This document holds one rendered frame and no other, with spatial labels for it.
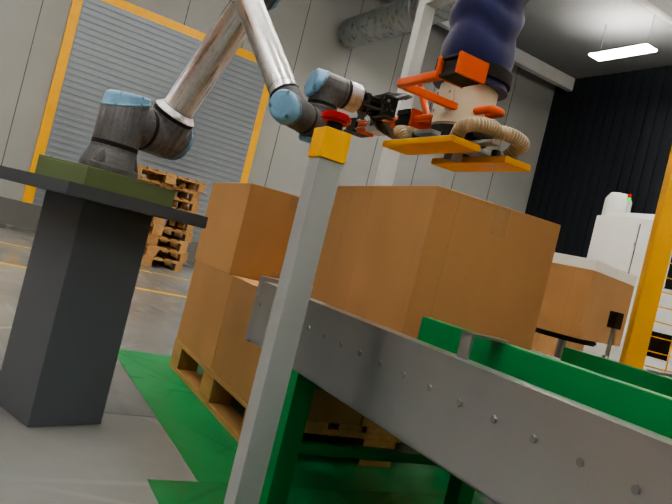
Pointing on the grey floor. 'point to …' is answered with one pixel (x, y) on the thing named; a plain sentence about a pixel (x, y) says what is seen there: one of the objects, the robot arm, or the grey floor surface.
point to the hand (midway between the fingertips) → (405, 119)
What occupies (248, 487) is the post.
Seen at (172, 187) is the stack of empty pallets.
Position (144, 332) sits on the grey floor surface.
